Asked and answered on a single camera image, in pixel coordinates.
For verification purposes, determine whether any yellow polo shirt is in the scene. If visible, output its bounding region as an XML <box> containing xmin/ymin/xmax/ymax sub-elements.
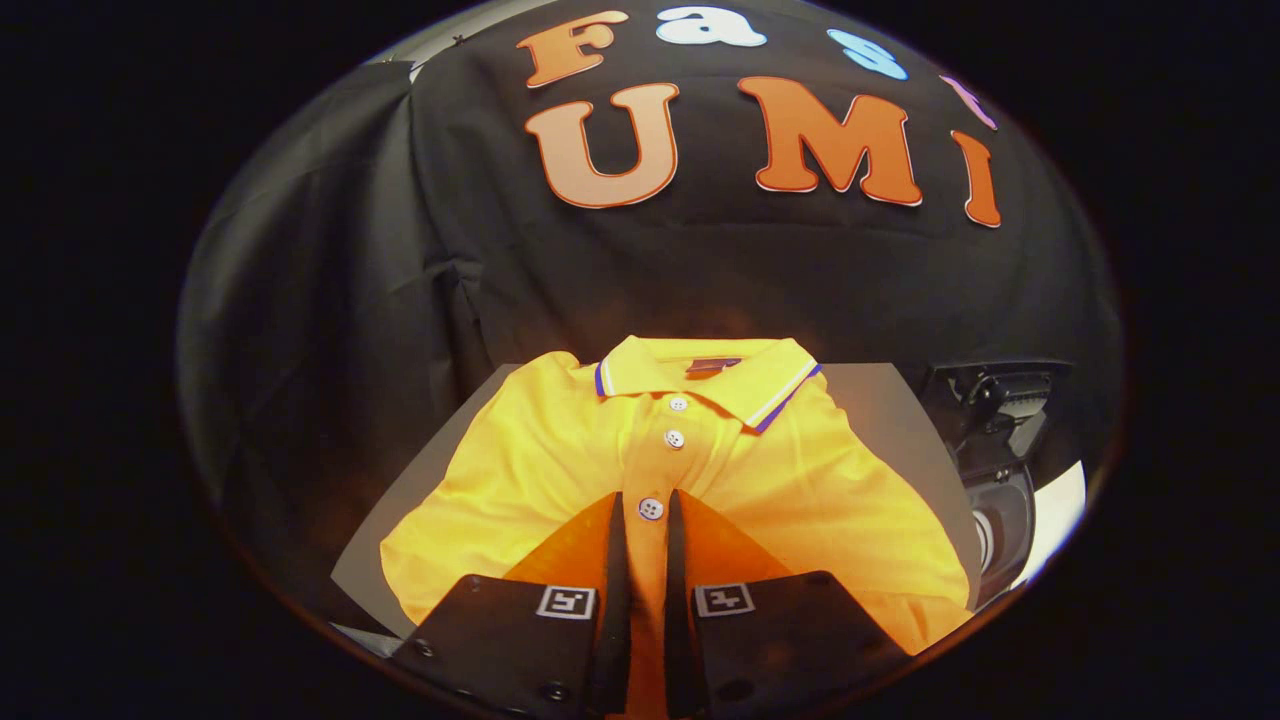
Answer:
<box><xmin>380</xmin><ymin>335</ymin><xmax>976</xmax><ymax>720</ymax></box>

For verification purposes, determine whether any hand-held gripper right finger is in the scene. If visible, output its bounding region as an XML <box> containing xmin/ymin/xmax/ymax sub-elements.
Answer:
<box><xmin>663</xmin><ymin>488</ymin><xmax>913</xmax><ymax>720</ymax></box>

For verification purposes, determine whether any dark glass washing machine lid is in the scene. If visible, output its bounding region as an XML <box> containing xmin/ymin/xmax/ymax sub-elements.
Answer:
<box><xmin>920</xmin><ymin>360</ymin><xmax>1073</xmax><ymax>483</ymax></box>

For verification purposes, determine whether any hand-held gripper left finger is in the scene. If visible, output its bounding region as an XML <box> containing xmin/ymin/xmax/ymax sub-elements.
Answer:
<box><xmin>390</xmin><ymin>490</ymin><xmax>633</xmax><ymax>720</ymax></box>

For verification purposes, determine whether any white sheet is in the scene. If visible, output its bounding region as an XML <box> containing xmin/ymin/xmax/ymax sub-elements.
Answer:
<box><xmin>1010</xmin><ymin>460</ymin><xmax>1087</xmax><ymax>591</ymax></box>

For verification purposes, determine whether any black backdrop cloth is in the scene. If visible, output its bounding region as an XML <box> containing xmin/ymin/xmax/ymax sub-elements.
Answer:
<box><xmin>178</xmin><ymin>0</ymin><xmax>1126</xmax><ymax>641</ymax></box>

